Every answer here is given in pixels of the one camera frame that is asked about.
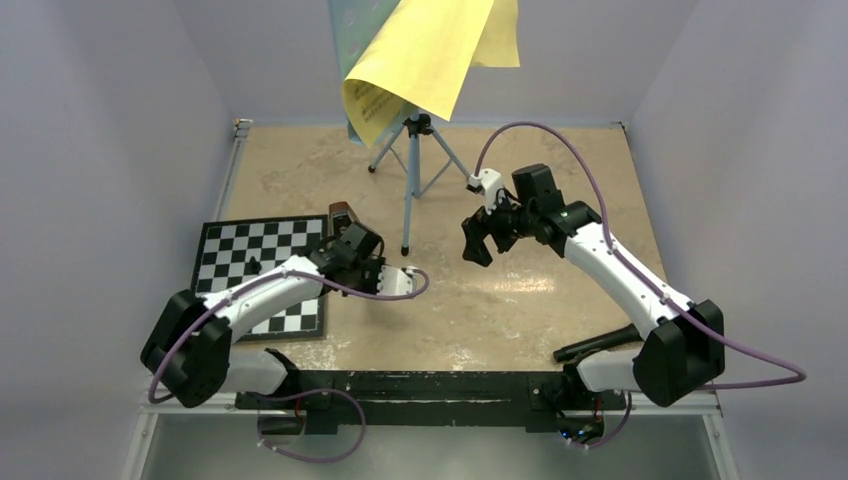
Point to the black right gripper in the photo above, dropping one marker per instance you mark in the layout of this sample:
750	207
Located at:
476	249

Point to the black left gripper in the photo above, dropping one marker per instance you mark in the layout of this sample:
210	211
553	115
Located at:
375	265

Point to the brown wooden metronome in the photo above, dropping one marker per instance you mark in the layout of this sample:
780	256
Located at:
340	216

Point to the yellow sheet music paper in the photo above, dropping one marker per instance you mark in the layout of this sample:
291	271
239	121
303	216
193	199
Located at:
396	56

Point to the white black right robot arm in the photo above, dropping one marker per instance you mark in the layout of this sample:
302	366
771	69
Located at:
668	350

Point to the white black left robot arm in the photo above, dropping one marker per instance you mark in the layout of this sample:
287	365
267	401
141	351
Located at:
190	351

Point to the small black chess piece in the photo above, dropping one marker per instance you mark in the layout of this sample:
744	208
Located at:
253	266

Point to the blue tripod music stand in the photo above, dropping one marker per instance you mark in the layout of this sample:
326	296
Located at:
416	126

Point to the black white checkerboard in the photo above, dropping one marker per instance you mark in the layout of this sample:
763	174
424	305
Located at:
224	248

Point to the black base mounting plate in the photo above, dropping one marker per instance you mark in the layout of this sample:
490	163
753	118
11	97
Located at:
430	397

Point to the black cylindrical tube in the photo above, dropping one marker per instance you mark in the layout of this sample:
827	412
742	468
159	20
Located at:
622	336

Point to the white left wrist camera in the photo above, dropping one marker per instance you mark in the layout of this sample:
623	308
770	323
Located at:
397	281

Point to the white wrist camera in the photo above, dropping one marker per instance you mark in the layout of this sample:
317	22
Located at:
397	281
489	184

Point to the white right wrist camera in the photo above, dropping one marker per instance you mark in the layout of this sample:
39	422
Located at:
489	184

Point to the aluminium frame rail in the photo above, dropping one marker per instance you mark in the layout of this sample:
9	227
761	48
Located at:
424	391

